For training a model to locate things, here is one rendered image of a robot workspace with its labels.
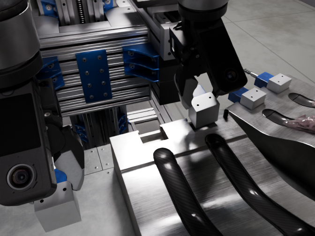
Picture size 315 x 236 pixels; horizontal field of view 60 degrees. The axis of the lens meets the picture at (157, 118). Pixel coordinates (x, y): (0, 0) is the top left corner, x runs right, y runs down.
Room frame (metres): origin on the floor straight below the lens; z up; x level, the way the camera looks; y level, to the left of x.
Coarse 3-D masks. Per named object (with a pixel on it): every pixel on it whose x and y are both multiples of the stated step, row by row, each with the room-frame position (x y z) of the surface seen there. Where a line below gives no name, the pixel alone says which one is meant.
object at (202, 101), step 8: (200, 88) 0.47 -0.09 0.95; (200, 96) 0.43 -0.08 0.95; (208, 96) 0.43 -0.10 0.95; (192, 104) 0.41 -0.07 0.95; (200, 104) 0.41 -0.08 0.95; (208, 104) 0.41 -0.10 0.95; (216, 104) 0.41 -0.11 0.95; (192, 112) 0.41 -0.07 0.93; (200, 112) 0.40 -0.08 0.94; (208, 112) 0.40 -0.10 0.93; (216, 112) 0.41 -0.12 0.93; (192, 120) 0.41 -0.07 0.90; (200, 120) 0.40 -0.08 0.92; (208, 120) 0.41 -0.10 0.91; (216, 120) 0.42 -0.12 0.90
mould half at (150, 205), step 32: (224, 128) 0.40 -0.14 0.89; (128, 160) 0.32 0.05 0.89; (192, 160) 0.32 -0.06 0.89; (256, 160) 0.33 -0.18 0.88; (128, 192) 0.26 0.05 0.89; (160, 192) 0.26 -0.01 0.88; (224, 192) 0.26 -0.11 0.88; (288, 192) 0.25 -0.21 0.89; (160, 224) 0.20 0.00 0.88; (224, 224) 0.20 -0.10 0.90; (256, 224) 0.19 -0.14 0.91
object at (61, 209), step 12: (60, 180) 0.24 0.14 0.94; (60, 192) 0.21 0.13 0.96; (72, 192) 0.21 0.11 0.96; (36, 204) 0.19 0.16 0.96; (48, 204) 0.19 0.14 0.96; (60, 204) 0.19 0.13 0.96; (72, 204) 0.20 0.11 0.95; (48, 216) 0.18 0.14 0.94; (60, 216) 0.19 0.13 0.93; (72, 216) 0.19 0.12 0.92; (48, 228) 0.18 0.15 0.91
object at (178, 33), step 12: (180, 12) 0.39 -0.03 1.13; (192, 12) 0.38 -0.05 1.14; (204, 12) 0.37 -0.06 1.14; (216, 12) 0.37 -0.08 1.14; (180, 24) 0.46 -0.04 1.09; (192, 24) 0.40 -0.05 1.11; (180, 36) 0.42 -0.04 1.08; (180, 48) 0.41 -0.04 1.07; (192, 48) 0.39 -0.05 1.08; (180, 60) 0.43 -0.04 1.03; (192, 60) 0.38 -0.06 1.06; (192, 72) 0.39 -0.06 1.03; (204, 72) 0.40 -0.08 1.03
